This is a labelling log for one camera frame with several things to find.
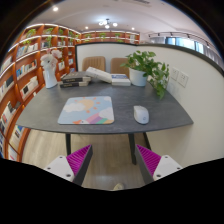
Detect thick dark hardcover book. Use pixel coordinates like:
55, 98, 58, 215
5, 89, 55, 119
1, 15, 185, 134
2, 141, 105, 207
61, 71, 92, 84

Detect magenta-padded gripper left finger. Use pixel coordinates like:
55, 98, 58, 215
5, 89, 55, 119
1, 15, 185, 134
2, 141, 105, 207
44, 144, 94, 187

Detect thin dark hardcover book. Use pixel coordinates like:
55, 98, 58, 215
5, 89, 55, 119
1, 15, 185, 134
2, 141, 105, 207
59, 80, 90, 89

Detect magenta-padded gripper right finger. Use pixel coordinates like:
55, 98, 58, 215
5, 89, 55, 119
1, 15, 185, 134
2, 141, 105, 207
134, 143, 184, 185

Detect white book with blue cover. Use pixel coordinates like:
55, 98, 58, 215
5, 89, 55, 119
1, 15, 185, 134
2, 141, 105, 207
110, 73, 132, 87

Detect orange wooden shelf unit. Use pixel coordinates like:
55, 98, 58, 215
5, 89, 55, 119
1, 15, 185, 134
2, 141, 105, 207
0, 23, 141, 161

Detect tan upholstered chair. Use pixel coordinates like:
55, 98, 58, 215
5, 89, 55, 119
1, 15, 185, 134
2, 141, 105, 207
81, 55, 107, 72
110, 57, 131, 76

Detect window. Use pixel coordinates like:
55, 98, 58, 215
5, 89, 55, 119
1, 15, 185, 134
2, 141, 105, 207
164, 35, 206, 54

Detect pastel cloud print mouse pad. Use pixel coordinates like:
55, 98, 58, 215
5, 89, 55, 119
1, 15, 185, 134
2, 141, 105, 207
57, 95, 115, 126

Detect black multi-bulb ceiling lamp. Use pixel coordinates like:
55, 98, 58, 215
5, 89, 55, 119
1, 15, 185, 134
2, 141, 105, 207
98, 18, 119, 30

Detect recessed ceiling spotlights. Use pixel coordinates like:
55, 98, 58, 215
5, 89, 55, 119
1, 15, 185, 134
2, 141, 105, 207
51, 5, 138, 33

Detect white computer mouse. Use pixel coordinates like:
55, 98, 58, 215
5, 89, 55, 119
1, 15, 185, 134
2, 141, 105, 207
133, 105, 150, 125

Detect white wall socket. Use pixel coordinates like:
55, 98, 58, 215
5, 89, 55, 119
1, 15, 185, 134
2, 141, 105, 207
177, 71, 190, 88
169, 66, 180, 82

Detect green plant in white pot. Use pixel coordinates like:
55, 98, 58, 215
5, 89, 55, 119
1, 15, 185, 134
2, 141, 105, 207
120, 50, 170, 100

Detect black ceiling track light rail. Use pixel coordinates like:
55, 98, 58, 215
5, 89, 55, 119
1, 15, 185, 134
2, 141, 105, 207
148, 31, 214, 48

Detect white vase with pink flowers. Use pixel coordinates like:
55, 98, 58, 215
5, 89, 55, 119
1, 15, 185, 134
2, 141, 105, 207
39, 48, 63, 90

